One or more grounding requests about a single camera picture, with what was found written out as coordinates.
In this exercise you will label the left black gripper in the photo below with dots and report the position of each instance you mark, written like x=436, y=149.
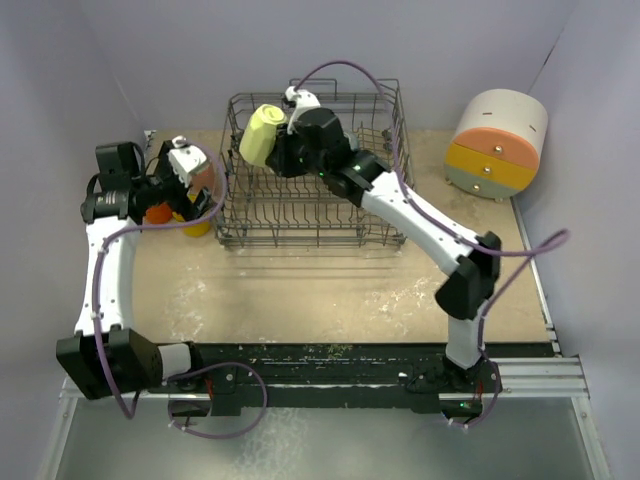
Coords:
x=182, y=204

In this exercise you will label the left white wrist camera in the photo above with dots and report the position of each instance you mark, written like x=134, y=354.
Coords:
x=187, y=160

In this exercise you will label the tall pink tumbler cup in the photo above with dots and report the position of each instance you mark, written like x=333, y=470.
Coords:
x=205, y=180

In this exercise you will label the aluminium frame rail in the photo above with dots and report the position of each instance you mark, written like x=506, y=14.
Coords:
x=512, y=377

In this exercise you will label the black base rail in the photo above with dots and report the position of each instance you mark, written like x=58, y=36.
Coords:
x=332, y=362

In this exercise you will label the round pastel drawer cabinet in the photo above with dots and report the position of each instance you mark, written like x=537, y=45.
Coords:
x=496, y=149

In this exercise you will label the grey mug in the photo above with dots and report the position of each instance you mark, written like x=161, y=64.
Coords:
x=353, y=140

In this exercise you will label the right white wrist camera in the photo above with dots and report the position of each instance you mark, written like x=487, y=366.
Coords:
x=300, y=100

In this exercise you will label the yellow mug black handle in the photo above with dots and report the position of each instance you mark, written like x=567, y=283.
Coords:
x=195, y=231

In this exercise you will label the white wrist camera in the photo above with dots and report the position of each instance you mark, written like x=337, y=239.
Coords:
x=300, y=100
x=187, y=160

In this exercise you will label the orange mug black handle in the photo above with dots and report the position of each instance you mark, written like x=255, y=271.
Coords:
x=158, y=214

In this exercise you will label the light green faceted mug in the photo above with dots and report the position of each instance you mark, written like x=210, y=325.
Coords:
x=259, y=136

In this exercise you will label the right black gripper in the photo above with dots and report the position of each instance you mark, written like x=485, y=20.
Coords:
x=278, y=159

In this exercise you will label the grey wire dish rack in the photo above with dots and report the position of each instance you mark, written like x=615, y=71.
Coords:
x=263, y=210

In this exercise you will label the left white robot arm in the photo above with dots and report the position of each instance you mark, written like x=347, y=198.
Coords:
x=105, y=354

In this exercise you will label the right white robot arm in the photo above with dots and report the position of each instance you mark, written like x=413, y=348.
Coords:
x=369, y=183

